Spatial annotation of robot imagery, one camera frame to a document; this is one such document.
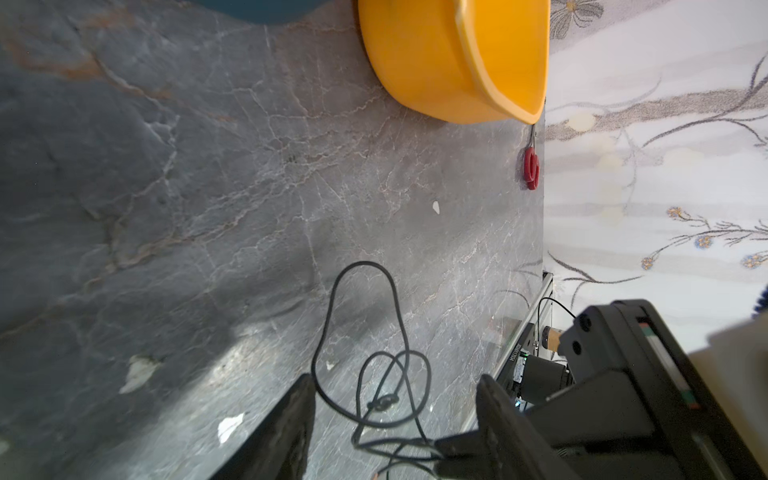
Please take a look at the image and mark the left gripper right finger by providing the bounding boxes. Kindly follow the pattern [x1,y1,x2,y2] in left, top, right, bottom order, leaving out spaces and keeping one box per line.
[476,375,578,480]

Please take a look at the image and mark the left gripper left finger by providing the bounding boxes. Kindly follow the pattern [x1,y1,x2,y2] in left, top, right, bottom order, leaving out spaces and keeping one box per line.
[212,374,316,480]

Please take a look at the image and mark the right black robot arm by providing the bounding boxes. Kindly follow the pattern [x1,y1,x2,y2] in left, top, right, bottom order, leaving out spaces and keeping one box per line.
[435,300,767,479]

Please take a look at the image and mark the right yellow plastic tray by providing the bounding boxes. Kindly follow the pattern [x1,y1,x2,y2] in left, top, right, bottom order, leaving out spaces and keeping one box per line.
[358,0,551,125]

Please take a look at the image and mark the teal plastic tray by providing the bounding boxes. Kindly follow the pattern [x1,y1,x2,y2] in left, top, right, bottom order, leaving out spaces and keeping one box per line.
[193,0,328,24]

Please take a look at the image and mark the red handled scissors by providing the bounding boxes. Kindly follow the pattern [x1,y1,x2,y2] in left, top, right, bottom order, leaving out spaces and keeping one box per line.
[523,125,540,190]

